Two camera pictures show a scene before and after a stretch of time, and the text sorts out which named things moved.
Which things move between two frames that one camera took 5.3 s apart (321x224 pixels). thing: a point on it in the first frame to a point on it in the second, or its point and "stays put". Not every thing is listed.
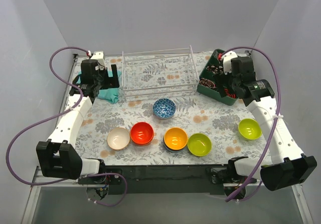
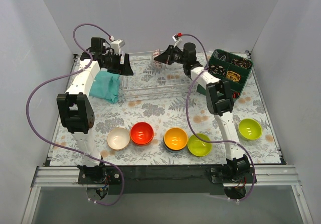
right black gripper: [223, 78] to [170, 55]
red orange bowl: [142, 133] stays put
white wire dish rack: [170, 72] stays put
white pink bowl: [118, 138] stays put
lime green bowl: [250, 128] stays put
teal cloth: [110, 95] stays put
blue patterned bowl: [164, 108] to [156, 65]
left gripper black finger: [113, 82] to [126, 70]
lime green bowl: [199, 144] stays put
